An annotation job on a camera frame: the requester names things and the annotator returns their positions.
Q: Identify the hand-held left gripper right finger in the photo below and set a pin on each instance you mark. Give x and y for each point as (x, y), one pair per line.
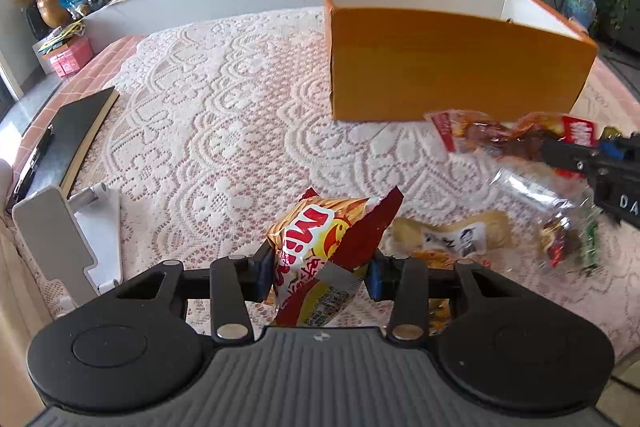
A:
(378, 279)

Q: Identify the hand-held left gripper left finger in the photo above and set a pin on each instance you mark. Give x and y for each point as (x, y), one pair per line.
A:
(263, 274)

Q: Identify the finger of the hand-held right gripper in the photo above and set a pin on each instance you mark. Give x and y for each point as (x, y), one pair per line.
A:
(565, 155)
(611, 144)

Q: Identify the red yellow snack packet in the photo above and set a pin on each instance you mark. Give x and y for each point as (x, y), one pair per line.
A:
(320, 257)

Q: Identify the clear bag of red snacks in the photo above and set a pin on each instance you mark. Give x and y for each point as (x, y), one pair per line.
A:
(505, 142)

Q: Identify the beige snack packet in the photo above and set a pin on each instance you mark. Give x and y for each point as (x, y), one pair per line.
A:
(450, 237)

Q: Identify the orange cardboard box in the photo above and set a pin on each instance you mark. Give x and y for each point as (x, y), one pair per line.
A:
(450, 62)

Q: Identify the blue water bottle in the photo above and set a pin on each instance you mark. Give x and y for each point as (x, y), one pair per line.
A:
(581, 4)

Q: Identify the white folding stand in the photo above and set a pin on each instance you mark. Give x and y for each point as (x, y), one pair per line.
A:
(60, 237)

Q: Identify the black pen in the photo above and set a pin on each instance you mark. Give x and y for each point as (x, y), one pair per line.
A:
(30, 167)

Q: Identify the pink storage box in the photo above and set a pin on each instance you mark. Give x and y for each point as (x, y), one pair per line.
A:
(70, 57)

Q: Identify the stack of yellow green papers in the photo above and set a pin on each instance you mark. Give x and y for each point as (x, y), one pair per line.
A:
(62, 34)

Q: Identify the blue printed packet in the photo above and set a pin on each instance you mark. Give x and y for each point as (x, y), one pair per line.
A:
(75, 2)

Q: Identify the orange gourd vase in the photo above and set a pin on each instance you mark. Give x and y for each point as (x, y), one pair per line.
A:
(52, 4)

